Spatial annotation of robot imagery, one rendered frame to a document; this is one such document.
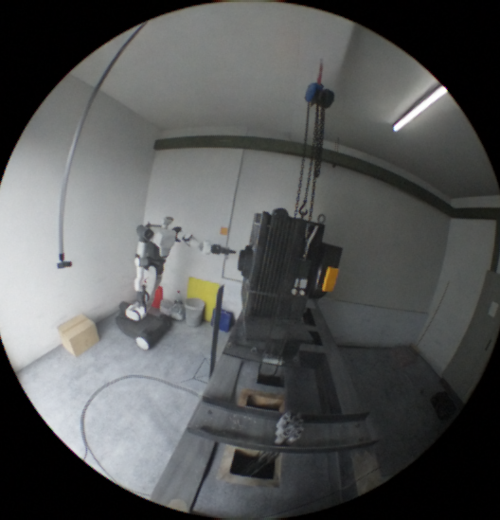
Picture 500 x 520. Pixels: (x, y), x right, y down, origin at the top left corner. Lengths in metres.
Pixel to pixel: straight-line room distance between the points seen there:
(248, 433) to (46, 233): 2.24
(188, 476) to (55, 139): 2.53
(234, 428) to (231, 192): 2.34
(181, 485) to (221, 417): 0.41
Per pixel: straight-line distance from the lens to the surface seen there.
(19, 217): 2.09
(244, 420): 0.98
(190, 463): 0.89
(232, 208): 2.38
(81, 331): 2.27
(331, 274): 1.21
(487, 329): 3.09
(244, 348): 1.34
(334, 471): 1.29
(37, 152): 2.16
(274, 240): 1.14
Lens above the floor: 1.53
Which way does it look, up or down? 12 degrees down
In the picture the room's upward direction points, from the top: 10 degrees clockwise
